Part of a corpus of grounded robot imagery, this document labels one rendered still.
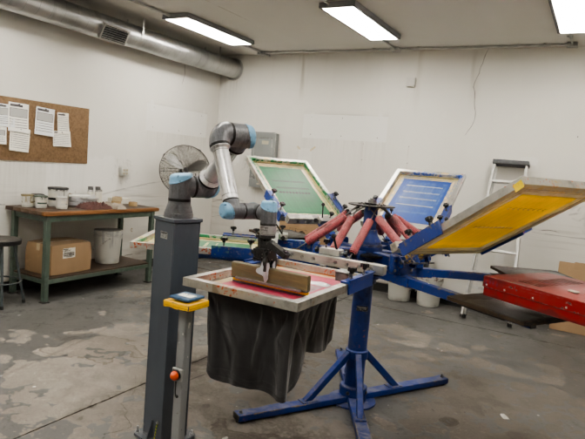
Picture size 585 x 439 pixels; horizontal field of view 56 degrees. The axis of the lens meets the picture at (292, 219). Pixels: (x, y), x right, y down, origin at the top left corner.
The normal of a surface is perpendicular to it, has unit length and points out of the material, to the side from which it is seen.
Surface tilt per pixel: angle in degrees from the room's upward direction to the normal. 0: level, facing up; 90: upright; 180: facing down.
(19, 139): 89
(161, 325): 90
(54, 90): 90
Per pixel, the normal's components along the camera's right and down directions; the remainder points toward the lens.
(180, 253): 0.74, 0.13
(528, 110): -0.49, 0.05
